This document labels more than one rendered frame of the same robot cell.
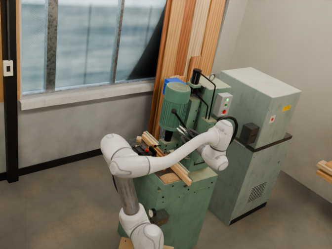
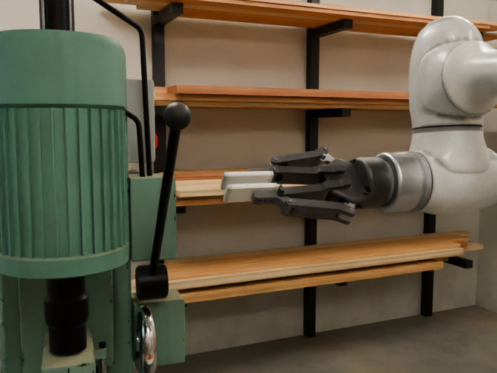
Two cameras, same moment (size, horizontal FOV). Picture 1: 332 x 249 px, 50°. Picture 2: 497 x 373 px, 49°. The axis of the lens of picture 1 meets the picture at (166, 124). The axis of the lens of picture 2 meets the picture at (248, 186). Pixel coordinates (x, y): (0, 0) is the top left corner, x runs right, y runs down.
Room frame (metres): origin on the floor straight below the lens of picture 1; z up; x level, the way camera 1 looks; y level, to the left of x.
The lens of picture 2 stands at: (1.77, 0.57, 1.39)
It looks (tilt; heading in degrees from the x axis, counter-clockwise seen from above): 6 degrees down; 291
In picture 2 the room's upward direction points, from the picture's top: straight up
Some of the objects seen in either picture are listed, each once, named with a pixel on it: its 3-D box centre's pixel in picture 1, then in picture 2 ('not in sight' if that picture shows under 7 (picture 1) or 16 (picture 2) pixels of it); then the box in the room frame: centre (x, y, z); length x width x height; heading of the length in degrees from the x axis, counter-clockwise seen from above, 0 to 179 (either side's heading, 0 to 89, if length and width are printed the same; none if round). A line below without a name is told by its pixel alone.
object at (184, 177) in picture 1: (164, 157); not in sight; (2.27, -0.04, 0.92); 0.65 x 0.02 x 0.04; 40
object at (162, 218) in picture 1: (159, 218); not in sight; (1.99, -0.09, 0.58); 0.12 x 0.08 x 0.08; 130
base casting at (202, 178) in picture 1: (172, 171); not in sight; (2.36, -0.13, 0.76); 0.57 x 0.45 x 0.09; 130
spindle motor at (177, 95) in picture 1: (174, 106); (61, 155); (2.28, -0.03, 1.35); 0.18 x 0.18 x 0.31
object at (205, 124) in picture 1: (206, 128); (151, 215); (2.30, -0.30, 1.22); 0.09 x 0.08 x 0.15; 130
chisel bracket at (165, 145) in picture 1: (168, 145); (70, 373); (2.29, -0.05, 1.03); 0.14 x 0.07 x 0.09; 130
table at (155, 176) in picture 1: (148, 162); not in sight; (2.24, 0.07, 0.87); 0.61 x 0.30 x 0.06; 40
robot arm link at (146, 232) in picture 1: (149, 242); not in sight; (1.55, -0.05, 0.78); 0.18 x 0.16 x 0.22; 37
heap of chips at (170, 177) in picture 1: (170, 176); not in sight; (2.06, -0.10, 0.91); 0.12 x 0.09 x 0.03; 130
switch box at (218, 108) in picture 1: (222, 104); (136, 121); (2.38, -0.37, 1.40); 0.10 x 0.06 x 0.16; 130
